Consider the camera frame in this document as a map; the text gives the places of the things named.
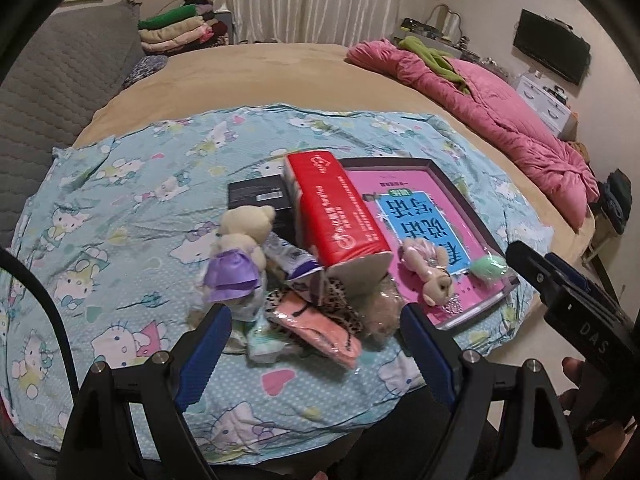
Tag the leopard print cloth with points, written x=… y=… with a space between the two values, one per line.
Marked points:
x=335 y=305

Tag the purple and white packet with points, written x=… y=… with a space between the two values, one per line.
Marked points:
x=292 y=257

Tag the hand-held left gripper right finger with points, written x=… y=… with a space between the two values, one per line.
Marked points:
x=431 y=357

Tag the person's right hand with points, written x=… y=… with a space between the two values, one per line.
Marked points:
x=571 y=375

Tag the small black box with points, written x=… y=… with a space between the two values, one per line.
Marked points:
x=255 y=192

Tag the red tissue pack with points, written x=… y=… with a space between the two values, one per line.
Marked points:
x=335 y=210

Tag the green egg sponge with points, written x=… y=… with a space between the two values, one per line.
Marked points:
x=487 y=267

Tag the small plush bear pink dress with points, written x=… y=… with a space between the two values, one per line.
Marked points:
x=430 y=270

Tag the green cloth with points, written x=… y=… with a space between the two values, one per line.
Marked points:
x=435 y=57

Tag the light blue cartoon printed blanket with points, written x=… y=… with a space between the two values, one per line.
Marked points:
x=125 y=260

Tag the dark clothes on stool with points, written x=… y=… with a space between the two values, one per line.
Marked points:
x=616 y=200

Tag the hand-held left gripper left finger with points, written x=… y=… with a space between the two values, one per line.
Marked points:
x=200 y=360

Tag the black wall television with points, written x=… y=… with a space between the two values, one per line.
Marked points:
x=552 y=45

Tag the beige teddy bear purple dress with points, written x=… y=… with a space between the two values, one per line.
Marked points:
x=240 y=255

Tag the dark patterned pillow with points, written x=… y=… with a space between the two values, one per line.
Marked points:
x=145 y=70

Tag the stack of folded clothes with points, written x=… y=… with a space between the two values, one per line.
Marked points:
x=175 y=27

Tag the salmon cloth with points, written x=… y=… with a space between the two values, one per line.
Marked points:
x=320 y=330

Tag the beige bed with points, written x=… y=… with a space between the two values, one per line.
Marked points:
x=260 y=75

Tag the pink book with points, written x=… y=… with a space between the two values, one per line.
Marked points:
x=415 y=230

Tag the grey quilted sofa cover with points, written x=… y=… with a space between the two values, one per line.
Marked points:
x=55 y=85

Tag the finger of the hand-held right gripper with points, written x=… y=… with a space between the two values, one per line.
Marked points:
x=575 y=277
x=530 y=265

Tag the white drawer cabinet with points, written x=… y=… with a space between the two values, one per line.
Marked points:
x=545 y=102

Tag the pink quilt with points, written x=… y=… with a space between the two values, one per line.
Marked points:
x=500 y=105

